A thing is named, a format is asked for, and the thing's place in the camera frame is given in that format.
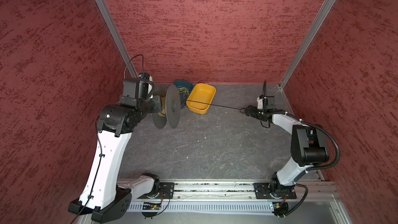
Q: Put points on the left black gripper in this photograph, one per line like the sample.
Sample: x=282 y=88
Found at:
x=153 y=109

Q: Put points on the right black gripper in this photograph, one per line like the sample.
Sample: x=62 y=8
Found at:
x=253 y=114

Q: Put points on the grey cable spool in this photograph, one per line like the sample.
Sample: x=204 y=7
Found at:
x=167 y=107

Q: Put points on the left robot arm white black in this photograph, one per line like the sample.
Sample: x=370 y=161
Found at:
x=102 y=197

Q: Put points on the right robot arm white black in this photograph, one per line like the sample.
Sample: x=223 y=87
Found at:
x=308 y=147

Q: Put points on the teal plastic bin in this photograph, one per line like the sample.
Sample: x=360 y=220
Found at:
x=184 y=89

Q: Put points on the yellow plastic bin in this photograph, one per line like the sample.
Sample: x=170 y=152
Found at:
x=200 y=98

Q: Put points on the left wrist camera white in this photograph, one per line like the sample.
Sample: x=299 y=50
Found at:
x=145 y=76

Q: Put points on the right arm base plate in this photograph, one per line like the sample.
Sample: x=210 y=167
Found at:
x=261 y=190

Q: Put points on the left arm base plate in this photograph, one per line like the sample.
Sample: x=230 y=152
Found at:
x=166 y=191

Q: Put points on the aluminium front rail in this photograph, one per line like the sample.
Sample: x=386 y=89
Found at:
x=221 y=190

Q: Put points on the white vented cable duct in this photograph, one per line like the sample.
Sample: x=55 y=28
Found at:
x=251 y=208

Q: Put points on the left aluminium corner post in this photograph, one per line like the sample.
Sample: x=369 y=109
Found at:
x=116 y=36

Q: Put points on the aluminium corner post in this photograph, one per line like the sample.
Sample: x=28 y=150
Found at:
x=116 y=36
x=313 y=30

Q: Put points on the right aluminium corner post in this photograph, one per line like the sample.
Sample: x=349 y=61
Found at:
x=313 y=30

